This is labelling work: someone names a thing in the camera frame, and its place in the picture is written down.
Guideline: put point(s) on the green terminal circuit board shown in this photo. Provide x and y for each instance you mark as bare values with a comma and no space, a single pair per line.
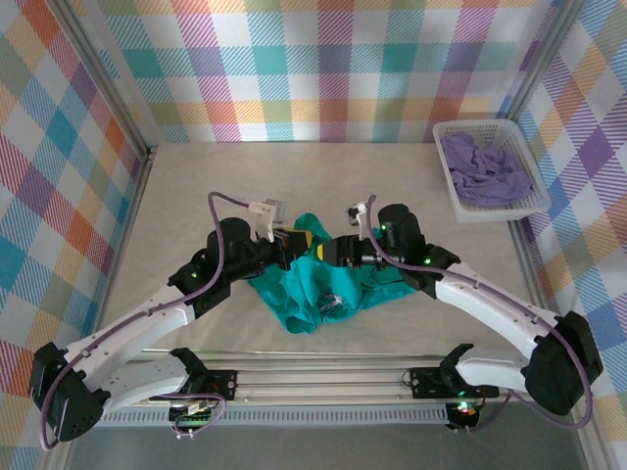
196,416

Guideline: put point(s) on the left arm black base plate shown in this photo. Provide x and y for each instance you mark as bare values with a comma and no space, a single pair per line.
230,377

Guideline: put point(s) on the circuit board with LEDs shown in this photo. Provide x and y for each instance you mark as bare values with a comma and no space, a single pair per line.
465,410

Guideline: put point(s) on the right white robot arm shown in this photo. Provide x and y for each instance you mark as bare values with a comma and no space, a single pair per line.
490,303

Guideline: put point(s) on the purple crumpled cloth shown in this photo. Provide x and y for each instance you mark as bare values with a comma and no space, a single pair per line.
485,171

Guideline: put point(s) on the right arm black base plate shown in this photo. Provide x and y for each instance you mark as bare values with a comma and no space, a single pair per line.
426,384

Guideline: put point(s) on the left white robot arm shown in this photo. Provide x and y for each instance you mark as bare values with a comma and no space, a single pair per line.
137,323

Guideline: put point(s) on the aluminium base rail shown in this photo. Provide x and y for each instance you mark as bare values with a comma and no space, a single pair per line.
318,379

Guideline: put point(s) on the aluminium table side rail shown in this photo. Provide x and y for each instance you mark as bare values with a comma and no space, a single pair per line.
520,245
133,215

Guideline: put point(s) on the teal t-shirt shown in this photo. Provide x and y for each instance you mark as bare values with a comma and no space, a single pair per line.
303,284

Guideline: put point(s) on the white plastic basket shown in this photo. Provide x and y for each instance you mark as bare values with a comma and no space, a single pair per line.
490,213

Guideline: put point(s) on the aluminium corner post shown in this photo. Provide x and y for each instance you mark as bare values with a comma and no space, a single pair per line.
539,59
110,80

